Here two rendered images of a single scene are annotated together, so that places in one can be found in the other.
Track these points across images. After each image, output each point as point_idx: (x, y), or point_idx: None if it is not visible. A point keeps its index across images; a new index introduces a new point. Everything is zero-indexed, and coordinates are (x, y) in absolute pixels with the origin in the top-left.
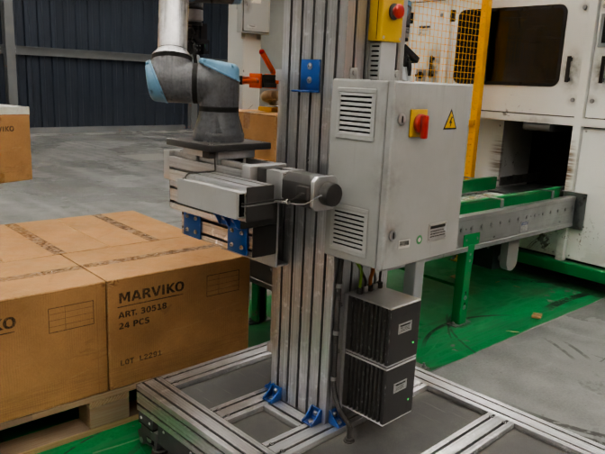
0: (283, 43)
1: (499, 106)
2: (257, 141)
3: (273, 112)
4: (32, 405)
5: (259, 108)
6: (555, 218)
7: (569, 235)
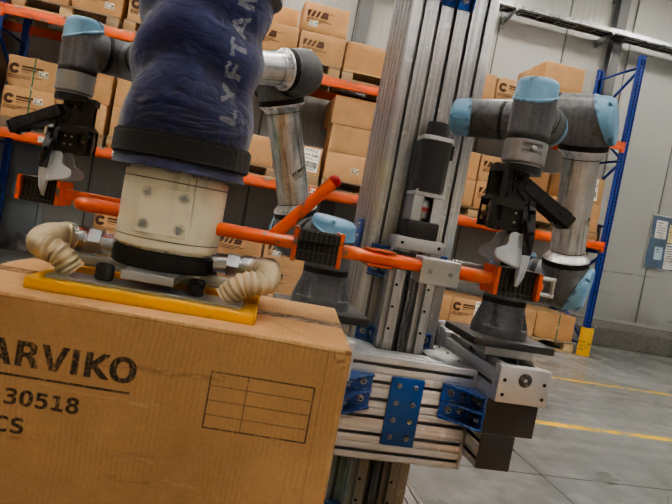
0: (457, 220)
1: None
2: (458, 323)
3: (267, 312)
4: None
5: (255, 319)
6: None
7: None
